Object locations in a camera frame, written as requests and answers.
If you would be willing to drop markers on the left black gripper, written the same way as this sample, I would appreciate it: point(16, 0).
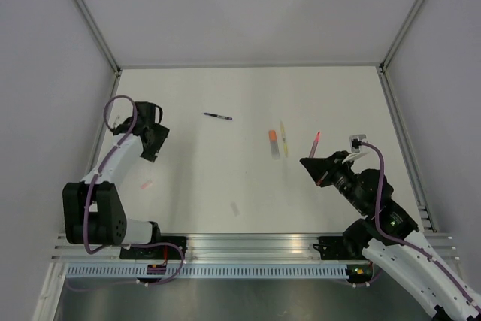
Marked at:
point(161, 134)

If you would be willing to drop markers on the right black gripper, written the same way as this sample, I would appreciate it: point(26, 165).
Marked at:
point(322, 170)

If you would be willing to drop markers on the pink pen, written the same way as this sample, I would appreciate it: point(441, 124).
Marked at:
point(314, 145)

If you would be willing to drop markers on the yellow pen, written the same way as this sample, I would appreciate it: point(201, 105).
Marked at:
point(284, 140)

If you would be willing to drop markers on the orange clear pen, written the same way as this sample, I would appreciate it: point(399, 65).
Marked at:
point(275, 151)

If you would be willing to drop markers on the purple pen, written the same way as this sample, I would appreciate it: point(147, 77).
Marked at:
point(218, 116)

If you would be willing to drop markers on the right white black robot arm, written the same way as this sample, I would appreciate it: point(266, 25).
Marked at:
point(390, 238)

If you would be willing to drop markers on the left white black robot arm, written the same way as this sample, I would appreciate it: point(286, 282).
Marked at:
point(93, 212)

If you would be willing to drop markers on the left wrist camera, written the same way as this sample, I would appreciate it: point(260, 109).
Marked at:
point(118, 120)

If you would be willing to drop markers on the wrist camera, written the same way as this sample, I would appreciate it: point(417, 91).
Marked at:
point(357, 149)
point(118, 120)

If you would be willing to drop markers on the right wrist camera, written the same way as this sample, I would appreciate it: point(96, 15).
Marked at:
point(357, 149)

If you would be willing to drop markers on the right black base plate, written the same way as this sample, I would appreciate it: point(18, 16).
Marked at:
point(337, 248)

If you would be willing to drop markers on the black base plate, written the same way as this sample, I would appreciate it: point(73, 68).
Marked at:
point(157, 253)
point(337, 248)

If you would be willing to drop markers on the aluminium rail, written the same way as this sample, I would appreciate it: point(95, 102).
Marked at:
point(241, 248)

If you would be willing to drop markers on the white slotted cable duct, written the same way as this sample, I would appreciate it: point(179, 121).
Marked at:
point(210, 271)

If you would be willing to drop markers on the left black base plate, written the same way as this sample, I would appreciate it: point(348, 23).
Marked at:
point(157, 253)

